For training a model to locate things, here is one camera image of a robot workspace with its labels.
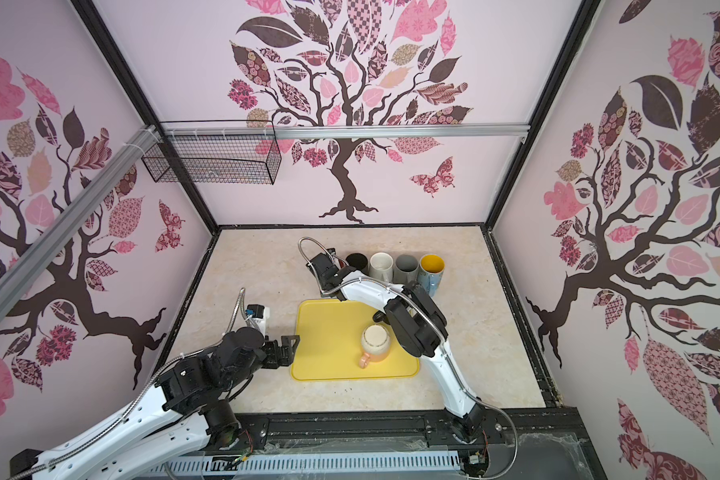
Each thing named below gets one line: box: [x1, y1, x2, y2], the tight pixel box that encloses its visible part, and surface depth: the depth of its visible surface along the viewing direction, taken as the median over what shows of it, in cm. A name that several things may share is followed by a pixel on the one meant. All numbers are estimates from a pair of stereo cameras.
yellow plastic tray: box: [290, 299, 376, 380], surface depth 88 cm
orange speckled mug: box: [359, 323, 391, 369], surface depth 83 cm
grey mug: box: [393, 254, 419, 284], surface depth 97 cm
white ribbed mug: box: [369, 252, 394, 283], surface depth 102 cm
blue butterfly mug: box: [418, 253, 445, 297], surface depth 97 cm
